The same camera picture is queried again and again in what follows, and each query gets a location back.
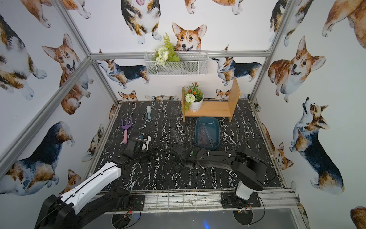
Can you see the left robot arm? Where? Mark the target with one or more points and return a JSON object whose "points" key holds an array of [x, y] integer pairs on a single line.
{"points": [[80, 206]]}

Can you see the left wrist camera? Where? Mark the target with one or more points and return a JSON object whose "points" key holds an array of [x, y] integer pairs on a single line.
{"points": [[144, 143]]}

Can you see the green fern white flowers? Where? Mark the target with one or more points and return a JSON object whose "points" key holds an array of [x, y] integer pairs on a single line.
{"points": [[166, 53]]}

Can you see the teal plastic storage box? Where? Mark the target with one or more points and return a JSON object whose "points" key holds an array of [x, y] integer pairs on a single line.
{"points": [[213, 128]]}

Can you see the smoky large triangle ruler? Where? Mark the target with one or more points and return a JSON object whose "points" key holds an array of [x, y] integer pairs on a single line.
{"points": [[204, 139]]}

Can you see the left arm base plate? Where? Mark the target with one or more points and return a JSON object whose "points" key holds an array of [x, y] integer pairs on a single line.
{"points": [[137, 203]]}

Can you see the wooden desk shelf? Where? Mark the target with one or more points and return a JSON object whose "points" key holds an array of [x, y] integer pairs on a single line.
{"points": [[215, 108]]}

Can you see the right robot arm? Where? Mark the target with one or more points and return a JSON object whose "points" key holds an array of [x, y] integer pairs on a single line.
{"points": [[249, 168]]}

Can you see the potted flower white pot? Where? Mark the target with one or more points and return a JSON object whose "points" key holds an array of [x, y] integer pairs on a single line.
{"points": [[194, 98]]}

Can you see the teal cleaning brush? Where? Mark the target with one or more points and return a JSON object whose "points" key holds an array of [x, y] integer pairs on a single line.
{"points": [[149, 109]]}

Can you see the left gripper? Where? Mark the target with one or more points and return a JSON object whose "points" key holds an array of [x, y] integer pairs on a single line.
{"points": [[137, 143]]}

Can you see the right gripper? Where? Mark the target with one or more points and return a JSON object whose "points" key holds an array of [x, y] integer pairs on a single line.
{"points": [[179, 154]]}

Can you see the purple pink garden rake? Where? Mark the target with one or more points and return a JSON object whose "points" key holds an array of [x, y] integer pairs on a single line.
{"points": [[126, 124]]}

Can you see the white wire wall basket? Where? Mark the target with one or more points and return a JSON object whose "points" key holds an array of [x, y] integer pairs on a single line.
{"points": [[186, 63]]}

